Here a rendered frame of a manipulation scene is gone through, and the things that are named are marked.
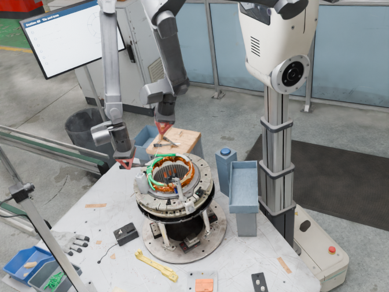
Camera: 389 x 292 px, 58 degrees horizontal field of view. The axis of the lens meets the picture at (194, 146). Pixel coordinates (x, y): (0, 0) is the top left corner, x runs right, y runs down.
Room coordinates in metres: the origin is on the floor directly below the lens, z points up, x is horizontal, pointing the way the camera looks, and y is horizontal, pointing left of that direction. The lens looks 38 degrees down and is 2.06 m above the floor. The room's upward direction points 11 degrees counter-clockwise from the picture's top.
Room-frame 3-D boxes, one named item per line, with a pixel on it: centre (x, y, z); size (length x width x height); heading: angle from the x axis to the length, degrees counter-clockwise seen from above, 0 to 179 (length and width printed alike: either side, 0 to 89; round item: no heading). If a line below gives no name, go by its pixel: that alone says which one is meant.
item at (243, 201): (0.99, -0.16, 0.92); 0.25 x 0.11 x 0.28; 167
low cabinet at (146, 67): (3.76, 0.64, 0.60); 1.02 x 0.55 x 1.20; 55
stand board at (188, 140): (1.35, 0.09, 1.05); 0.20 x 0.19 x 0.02; 58
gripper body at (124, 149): (1.10, 0.26, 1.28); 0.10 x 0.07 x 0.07; 168
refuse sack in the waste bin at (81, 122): (2.55, 0.83, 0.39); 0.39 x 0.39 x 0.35
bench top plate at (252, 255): (1.00, 0.15, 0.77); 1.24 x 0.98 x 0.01; 55
